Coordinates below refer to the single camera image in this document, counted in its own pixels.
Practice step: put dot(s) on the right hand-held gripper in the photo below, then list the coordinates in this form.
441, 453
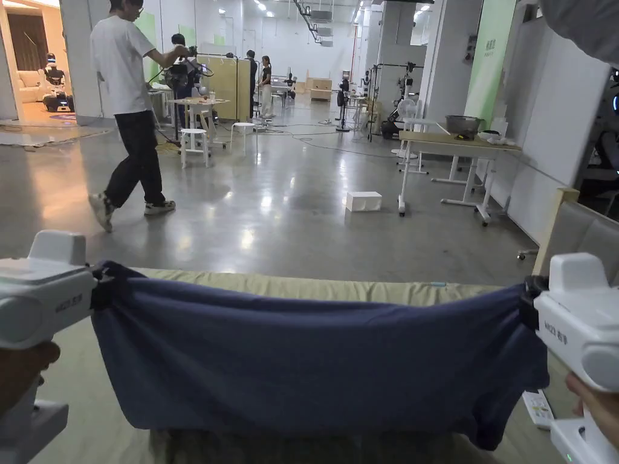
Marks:
580, 314

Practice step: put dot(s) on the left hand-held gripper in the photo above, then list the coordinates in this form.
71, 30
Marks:
43, 295

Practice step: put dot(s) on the dark blue shirt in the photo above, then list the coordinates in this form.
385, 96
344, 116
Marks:
309, 357

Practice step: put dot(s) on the person's left hand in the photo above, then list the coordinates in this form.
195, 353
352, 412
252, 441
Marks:
22, 372

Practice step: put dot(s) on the person's right hand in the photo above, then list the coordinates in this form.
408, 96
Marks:
602, 411

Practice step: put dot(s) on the grey padded headboard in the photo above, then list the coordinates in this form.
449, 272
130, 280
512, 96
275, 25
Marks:
580, 241

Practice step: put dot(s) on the white remote control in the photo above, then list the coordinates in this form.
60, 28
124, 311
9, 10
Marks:
537, 410

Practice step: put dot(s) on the white sofa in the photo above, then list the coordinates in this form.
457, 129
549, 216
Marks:
30, 86

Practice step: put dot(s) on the white wheeled robot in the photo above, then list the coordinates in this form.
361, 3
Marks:
55, 82

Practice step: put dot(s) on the white box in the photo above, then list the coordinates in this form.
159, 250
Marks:
363, 201

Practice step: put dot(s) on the white standing fan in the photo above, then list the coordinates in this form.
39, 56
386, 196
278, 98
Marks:
410, 108

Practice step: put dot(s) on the wooden cabinet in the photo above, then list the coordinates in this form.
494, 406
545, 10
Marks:
225, 89

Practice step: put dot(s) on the black standing fan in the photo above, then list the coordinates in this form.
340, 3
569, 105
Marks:
342, 101

